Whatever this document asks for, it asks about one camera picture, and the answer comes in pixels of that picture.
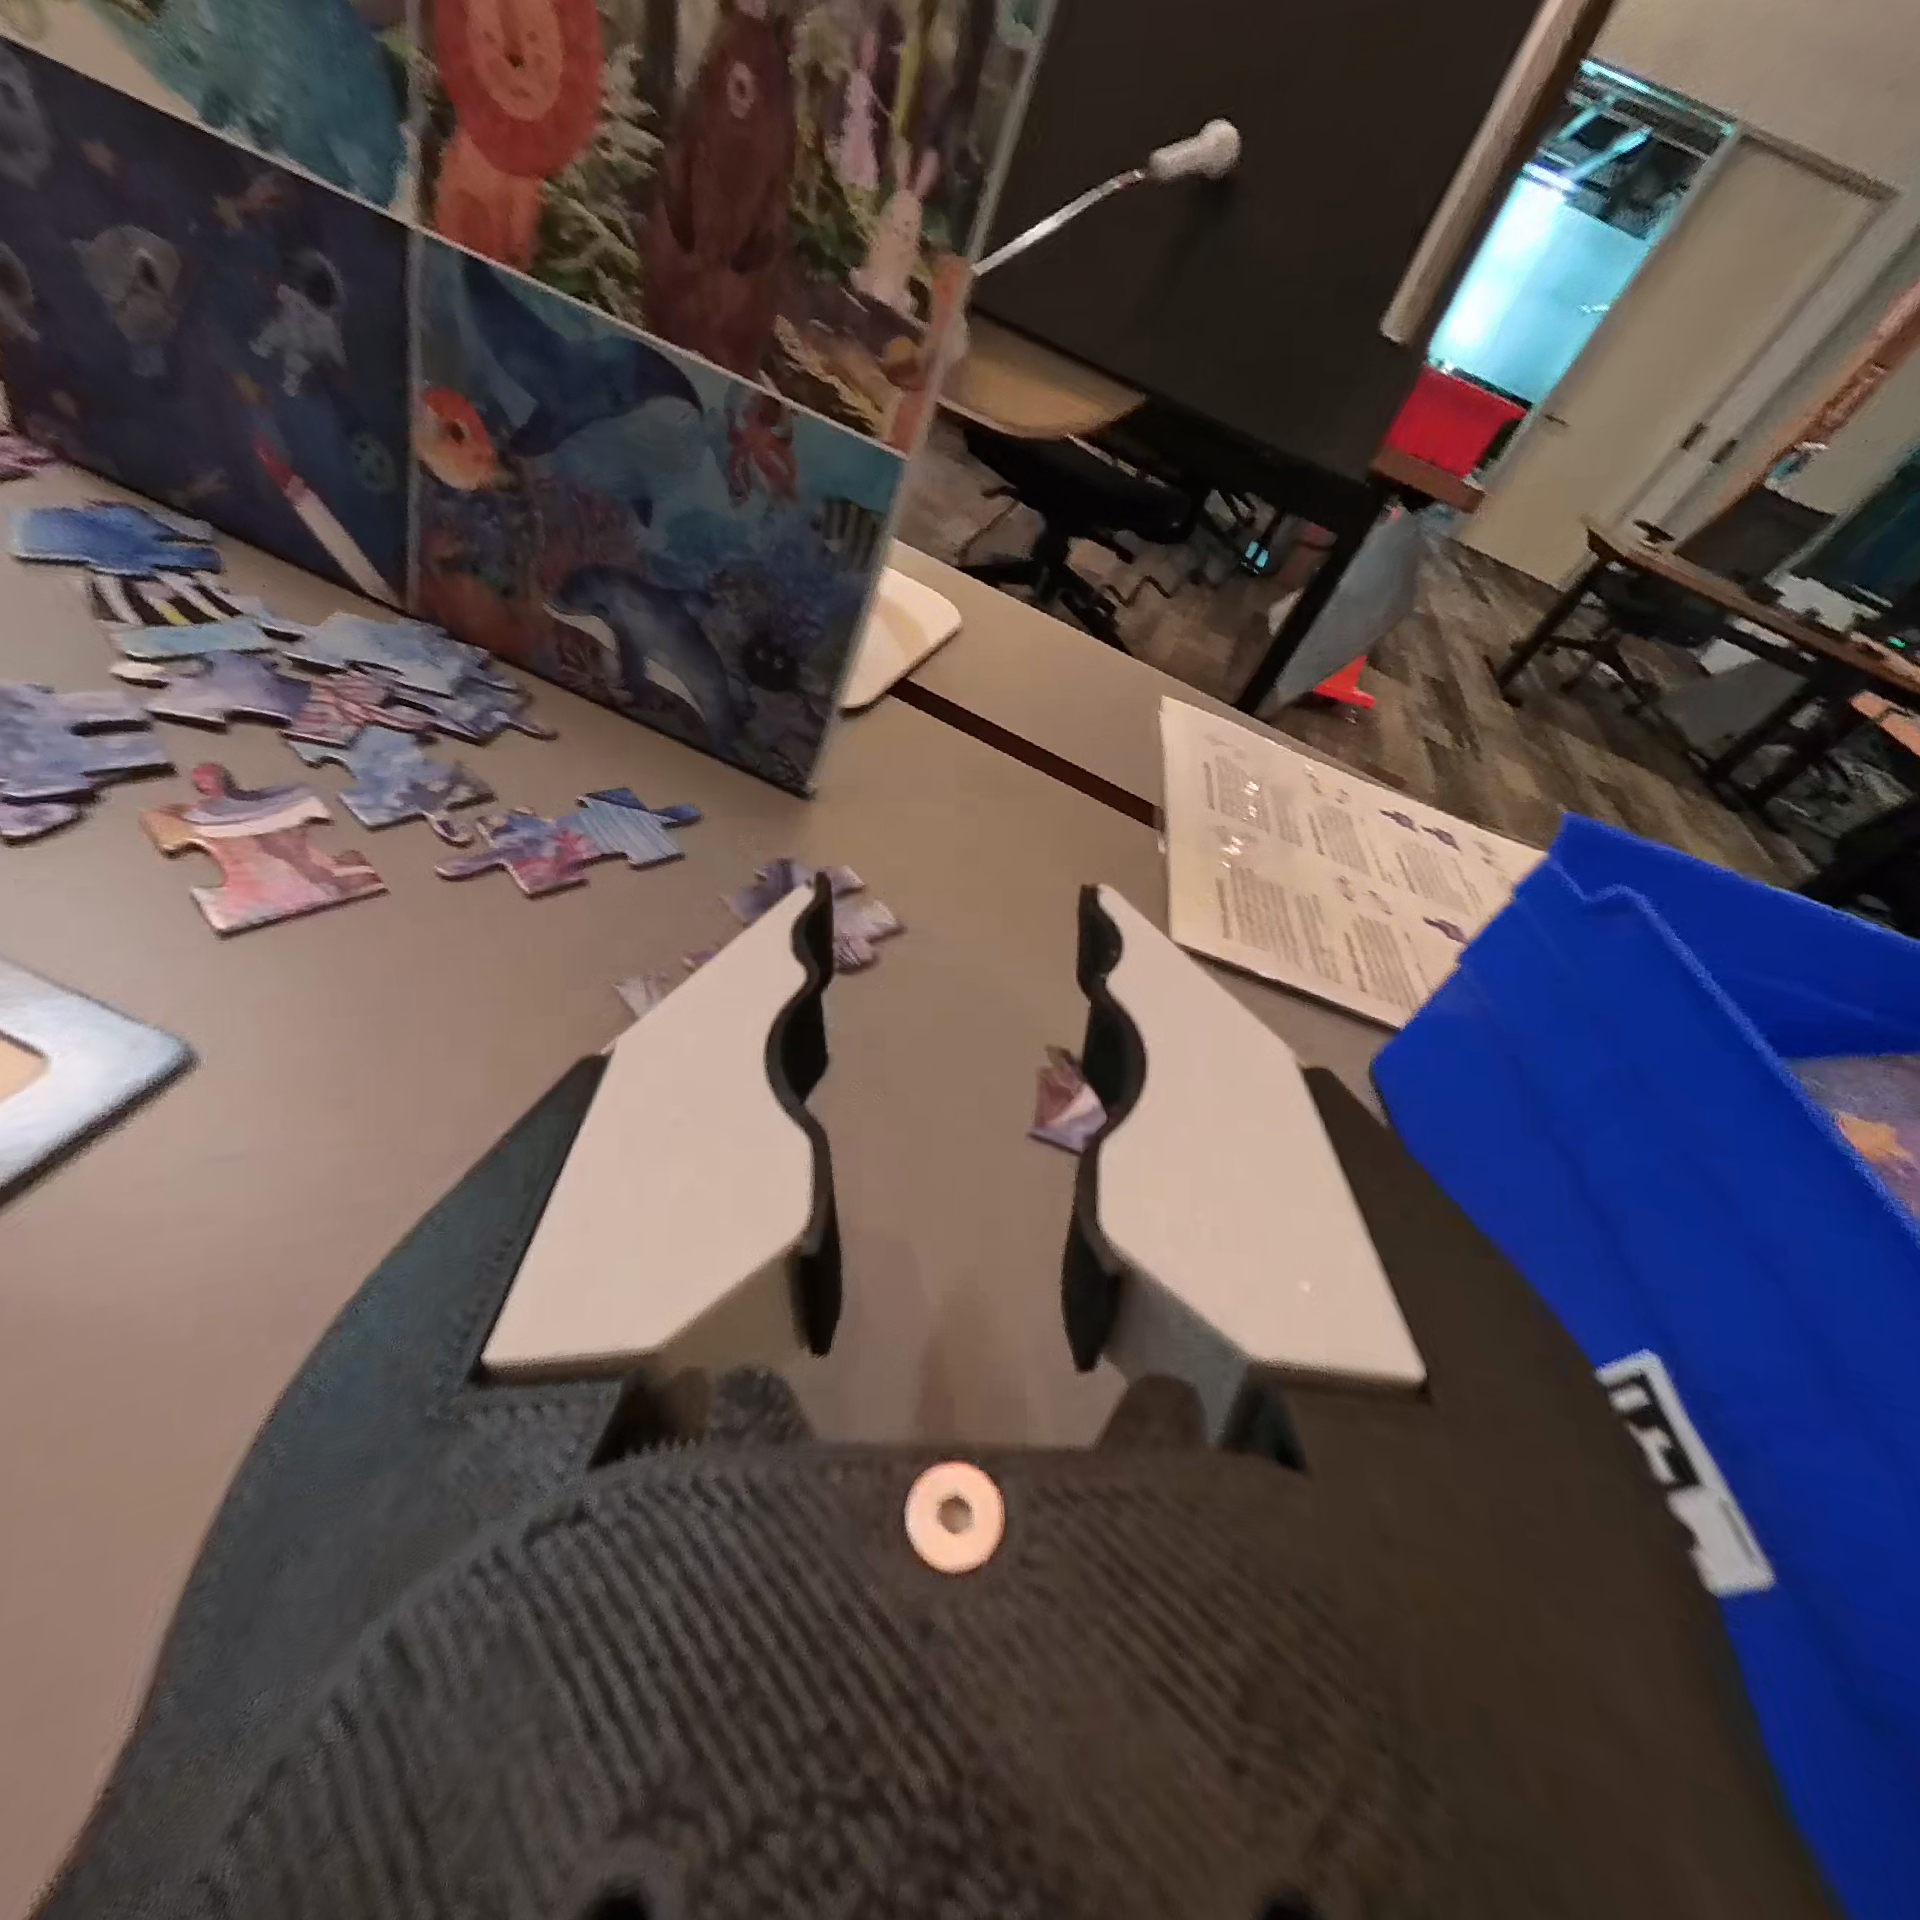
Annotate laminated printed instruction sheet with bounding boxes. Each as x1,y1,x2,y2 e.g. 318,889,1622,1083
1160,697,1554,1034

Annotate cream jigsaw puzzle tray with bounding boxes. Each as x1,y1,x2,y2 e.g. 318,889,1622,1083
0,961,197,1203

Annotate scattered loose puzzle pieces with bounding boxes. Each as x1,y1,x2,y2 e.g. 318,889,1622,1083
0,427,1114,1157

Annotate white angled bar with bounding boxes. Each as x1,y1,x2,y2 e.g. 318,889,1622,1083
1381,0,1614,349

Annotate purple printed puzzle sheet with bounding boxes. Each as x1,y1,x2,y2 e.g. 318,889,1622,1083
1793,1049,1920,1216

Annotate beige office chair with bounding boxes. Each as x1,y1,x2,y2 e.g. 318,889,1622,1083
937,323,1202,633

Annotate grey leaning sheet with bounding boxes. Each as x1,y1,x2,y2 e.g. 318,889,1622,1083
1276,511,1426,707

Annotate black tripod leg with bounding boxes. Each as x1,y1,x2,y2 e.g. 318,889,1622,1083
1237,480,1389,713

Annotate dark grey partition panel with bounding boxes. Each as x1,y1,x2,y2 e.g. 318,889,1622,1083
968,0,1594,483

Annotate wooden side table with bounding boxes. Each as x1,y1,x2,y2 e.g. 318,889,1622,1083
1499,518,1920,841

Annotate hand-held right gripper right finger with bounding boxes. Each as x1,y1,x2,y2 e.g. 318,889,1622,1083
1056,883,1430,1390

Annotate white desk lamp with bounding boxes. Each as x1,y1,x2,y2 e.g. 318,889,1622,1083
838,120,1243,713

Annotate plain blue puzzle piece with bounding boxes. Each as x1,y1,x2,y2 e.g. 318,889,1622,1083
12,503,219,579

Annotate blue bin with square tag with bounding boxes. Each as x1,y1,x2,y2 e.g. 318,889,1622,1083
1371,815,1920,1920

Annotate red storage bin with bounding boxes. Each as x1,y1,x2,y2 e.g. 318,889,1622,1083
1381,368,1531,466

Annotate pale double door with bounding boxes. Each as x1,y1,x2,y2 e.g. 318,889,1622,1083
1464,128,1899,589

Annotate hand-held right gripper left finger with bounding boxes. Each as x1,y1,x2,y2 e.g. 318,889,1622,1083
480,880,845,1384

